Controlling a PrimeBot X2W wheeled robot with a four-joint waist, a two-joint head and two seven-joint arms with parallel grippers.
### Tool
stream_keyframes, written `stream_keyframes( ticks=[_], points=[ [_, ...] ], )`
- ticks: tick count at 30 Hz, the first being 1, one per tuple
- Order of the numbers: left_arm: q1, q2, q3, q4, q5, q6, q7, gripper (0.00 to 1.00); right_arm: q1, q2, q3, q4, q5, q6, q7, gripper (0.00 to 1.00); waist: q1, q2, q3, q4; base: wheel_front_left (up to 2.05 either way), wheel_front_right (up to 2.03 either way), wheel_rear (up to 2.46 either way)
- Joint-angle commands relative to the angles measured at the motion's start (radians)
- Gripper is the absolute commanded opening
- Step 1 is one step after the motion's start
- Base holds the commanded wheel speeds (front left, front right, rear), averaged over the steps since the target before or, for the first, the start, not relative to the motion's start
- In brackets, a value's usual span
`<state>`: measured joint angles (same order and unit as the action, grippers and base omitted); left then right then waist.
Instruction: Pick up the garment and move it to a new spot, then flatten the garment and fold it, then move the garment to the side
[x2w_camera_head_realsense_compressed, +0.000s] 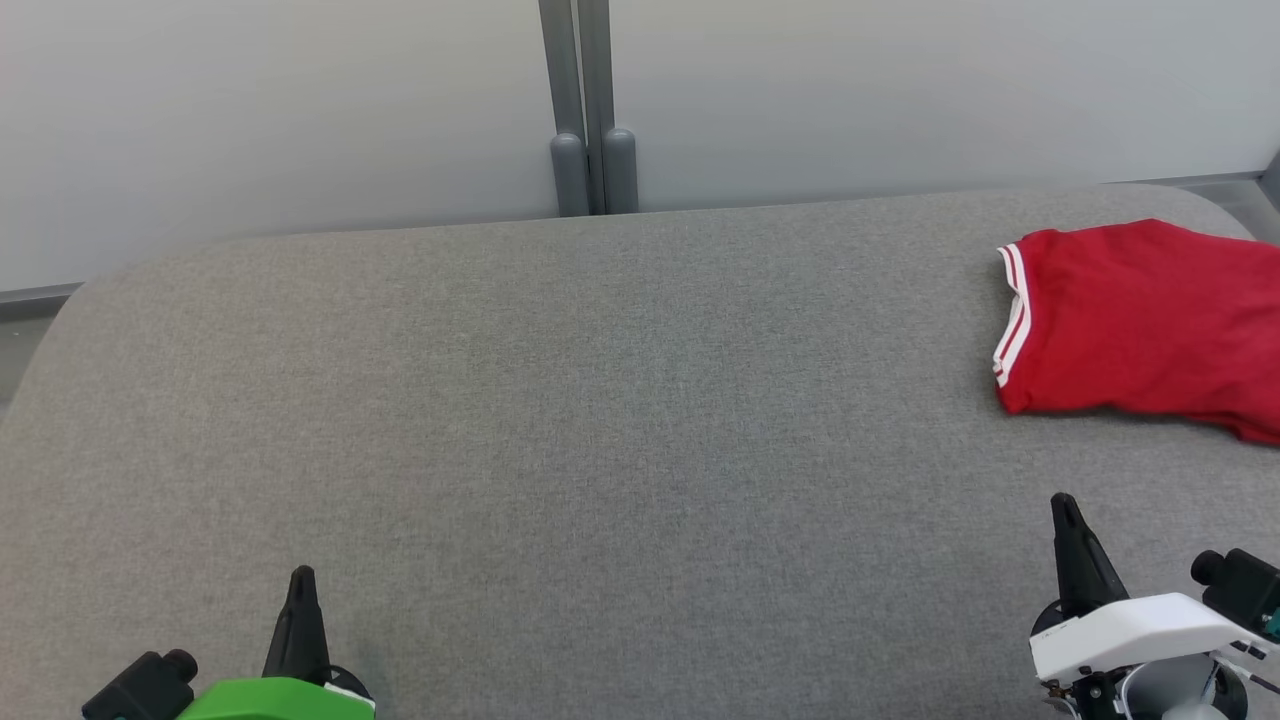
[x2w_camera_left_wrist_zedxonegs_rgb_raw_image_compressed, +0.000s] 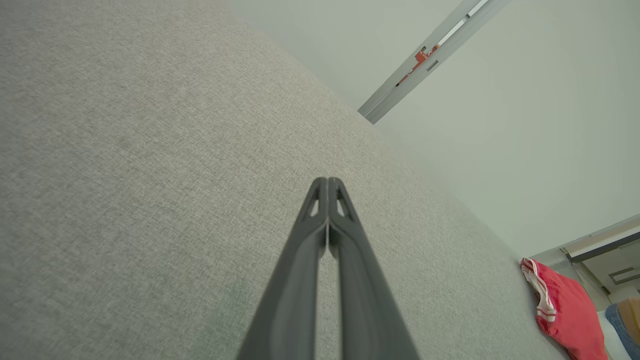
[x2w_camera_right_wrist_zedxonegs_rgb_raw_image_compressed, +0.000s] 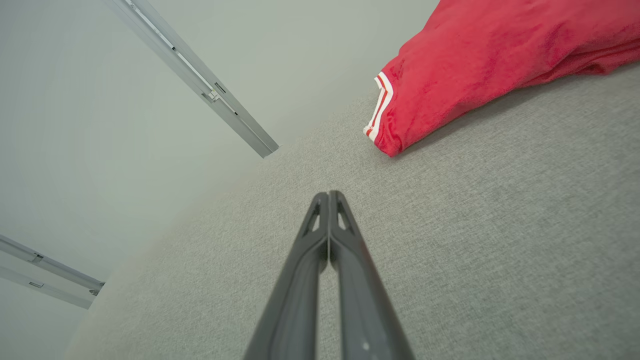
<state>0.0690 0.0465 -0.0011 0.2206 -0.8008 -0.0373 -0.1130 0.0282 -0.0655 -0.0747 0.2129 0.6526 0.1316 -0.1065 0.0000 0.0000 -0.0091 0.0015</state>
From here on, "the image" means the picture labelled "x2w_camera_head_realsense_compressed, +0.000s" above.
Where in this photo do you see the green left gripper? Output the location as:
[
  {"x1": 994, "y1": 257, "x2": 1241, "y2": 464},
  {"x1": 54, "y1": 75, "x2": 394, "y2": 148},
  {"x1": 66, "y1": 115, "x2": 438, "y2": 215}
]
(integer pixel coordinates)
[{"x1": 178, "y1": 566, "x2": 377, "y2": 720}]

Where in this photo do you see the grey wall skirting strip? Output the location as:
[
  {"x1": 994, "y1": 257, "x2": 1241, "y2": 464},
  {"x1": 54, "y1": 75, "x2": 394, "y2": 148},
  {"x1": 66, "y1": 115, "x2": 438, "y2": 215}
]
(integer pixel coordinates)
[
  {"x1": 1135, "y1": 172, "x2": 1280, "y2": 216},
  {"x1": 0, "y1": 283, "x2": 84, "y2": 321}
]

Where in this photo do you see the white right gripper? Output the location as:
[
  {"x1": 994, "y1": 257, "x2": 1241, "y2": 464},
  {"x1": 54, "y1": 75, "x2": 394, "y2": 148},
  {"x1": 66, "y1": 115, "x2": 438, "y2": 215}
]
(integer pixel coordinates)
[{"x1": 1030, "y1": 492, "x2": 1267, "y2": 687}]

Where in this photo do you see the grey short cylinder post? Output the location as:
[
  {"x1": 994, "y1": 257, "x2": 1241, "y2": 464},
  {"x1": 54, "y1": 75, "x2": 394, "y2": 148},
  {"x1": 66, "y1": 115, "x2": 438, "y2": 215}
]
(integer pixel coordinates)
[
  {"x1": 550, "y1": 132, "x2": 590, "y2": 218},
  {"x1": 602, "y1": 127, "x2": 639, "y2": 215}
]

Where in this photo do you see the red garment with white trim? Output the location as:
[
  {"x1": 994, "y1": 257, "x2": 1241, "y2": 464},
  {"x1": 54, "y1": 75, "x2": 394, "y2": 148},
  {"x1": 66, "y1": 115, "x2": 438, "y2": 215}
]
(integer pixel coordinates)
[{"x1": 992, "y1": 218, "x2": 1280, "y2": 447}]

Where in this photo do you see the grey vertical frame post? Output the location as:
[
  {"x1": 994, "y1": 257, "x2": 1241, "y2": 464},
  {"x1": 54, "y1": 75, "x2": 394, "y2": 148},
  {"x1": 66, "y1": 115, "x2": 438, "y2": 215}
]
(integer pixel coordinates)
[{"x1": 538, "y1": 0, "x2": 614, "y2": 216}]

